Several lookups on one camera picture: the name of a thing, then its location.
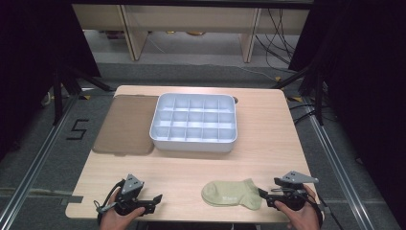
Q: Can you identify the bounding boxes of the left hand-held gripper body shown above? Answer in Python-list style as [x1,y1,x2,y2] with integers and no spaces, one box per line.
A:
[113,173,151,217]

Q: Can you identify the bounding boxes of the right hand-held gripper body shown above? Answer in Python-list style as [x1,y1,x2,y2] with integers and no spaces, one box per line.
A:
[270,171,320,212]

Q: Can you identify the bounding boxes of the light green sock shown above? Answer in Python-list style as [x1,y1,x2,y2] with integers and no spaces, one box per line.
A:
[200,177,263,211]

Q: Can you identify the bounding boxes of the white divided storage box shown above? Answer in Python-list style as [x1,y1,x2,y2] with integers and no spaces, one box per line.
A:
[148,92,238,153]

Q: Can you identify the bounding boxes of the person's right hand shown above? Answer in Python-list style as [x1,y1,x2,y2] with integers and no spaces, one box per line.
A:
[274,184,322,230]

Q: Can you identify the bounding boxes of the person's left hand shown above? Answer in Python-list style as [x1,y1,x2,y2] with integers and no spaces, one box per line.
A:
[99,188,147,230]

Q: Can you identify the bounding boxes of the brown translucent box lid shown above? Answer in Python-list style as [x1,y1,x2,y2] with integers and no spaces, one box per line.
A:
[91,94,160,157]

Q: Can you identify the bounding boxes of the black metal stand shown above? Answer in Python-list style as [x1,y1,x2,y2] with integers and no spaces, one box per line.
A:
[52,61,117,127]
[271,63,327,127]

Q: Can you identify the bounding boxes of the black curtain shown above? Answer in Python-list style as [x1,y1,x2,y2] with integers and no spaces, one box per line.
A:
[0,0,102,161]
[288,0,406,224]

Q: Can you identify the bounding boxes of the beige wooden desk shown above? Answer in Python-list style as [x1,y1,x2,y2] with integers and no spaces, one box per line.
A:
[71,3,311,63]

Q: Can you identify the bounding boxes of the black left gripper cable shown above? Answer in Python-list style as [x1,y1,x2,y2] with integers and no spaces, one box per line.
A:
[93,179,126,224]

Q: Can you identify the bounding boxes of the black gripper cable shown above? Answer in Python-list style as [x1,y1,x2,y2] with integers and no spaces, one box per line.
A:
[93,179,126,224]
[305,188,346,230]

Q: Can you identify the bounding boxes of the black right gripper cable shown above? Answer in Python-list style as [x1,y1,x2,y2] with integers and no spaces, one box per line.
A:
[305,188,346,230]

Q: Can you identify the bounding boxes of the aluminium floor rail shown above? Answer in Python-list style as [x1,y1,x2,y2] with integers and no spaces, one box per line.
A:
[303,95,377,230]
[0,92,81,228]

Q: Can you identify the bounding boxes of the white floor cable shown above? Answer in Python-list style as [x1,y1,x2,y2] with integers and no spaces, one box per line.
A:
[236,65,280,82]

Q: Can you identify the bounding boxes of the black floor cables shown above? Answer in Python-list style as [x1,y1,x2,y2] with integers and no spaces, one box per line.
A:
[255,8,303,71]

